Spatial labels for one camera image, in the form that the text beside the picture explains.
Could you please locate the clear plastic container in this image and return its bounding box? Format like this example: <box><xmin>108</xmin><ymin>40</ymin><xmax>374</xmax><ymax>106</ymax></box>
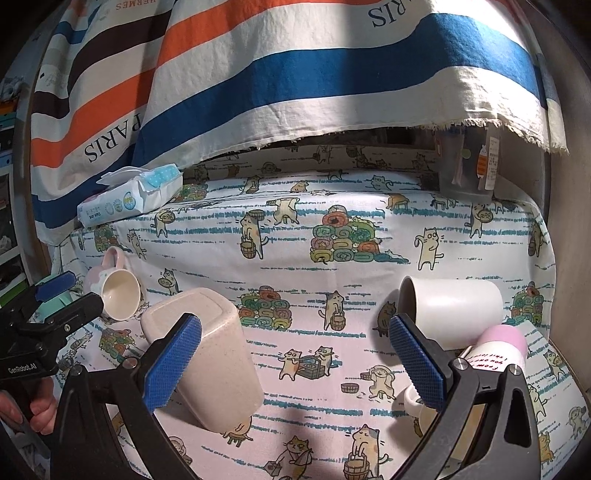
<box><xmin>433</xmin><ymin>126</ymin><xmax>502</xmax><ymax>205</ymax></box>

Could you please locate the white round cup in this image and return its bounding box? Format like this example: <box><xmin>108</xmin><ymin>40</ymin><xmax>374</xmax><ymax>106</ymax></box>
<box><xmin>398</xmin><ymin>275</ymin><xmax>505</xmax><ymax>349</ymax></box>

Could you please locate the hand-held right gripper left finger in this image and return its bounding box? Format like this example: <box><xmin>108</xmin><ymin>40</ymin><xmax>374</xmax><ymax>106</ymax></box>
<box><xmin>55</xmin><ymin>312</ymin><xmax>204</xmax><ymax>480</ymax></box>

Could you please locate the cat printed cloth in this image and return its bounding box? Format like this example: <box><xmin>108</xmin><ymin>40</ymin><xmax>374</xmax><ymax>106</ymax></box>
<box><xmin>51</xmin><ymin>142</ymin><xmax>585</xmax><ymax>480</ymax></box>

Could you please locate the beige square cup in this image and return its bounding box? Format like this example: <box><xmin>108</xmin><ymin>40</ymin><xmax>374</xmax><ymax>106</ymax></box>
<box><xmin>140</xmin><ymin>287</ymin><xmax>265</xmax><ymax>433</ymax></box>

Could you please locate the pink handled mug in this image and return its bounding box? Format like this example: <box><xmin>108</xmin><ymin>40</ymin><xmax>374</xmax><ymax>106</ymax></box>
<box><xmin>88</xmin><ymin>246</ymin><xmax>142</xmax><ymax>321</ymax></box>

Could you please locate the teal plastic cup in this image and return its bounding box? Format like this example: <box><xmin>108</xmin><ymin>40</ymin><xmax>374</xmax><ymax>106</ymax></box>
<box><xmin>36</xmin><ymin>288</ymin><xmax>83</xmax><ymax>324</ymax></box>

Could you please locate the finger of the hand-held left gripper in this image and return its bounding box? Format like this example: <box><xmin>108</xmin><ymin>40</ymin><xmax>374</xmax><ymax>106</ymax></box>
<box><xmin>28</xmin><ymin>293</ymin><xmax>104</xmax><ymax>354</ymax></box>
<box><xmin>18</xmin><ymin>271</ymin><xmax>77</xmax><ymax>303</ymax></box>

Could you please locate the white mug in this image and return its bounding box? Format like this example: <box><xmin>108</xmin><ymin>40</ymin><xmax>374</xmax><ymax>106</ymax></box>
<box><xmin>392</xmin><ymin>383</ymin><xmax>497</xmax><ymax>469</ymax></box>

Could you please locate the striped cloth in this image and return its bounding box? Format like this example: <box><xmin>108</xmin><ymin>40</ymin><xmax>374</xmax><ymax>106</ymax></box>
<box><xmin>30</xmin><ymin>0</ymin><xmax>570</xmax><ymax>246</ymax></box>

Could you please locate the pink and white printed cup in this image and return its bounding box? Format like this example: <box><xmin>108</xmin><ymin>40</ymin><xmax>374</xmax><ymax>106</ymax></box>
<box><xmin>455</xmin><ymin>324</ymin><xmax>528</xmax><ymax>376</ymax></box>

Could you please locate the wet wipes pack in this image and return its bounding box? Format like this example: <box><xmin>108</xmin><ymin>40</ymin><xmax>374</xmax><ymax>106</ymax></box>
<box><xmin>76</xmin><ymin>166</ymin><xmax>184</xmax><ymax>228</ymax></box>

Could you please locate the person's left hand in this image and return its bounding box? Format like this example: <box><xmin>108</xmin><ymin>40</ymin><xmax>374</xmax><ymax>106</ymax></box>
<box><xmin>0</xmin><ymin>390</ymin><xmax>59</xmax><ymax>435</ymax></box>

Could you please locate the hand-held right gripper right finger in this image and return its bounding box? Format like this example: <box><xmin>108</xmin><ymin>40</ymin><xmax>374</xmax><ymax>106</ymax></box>
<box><xmin>389</xmin><ymin>313</ymin><xmax>542</xmax><ymax>480</ymax></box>

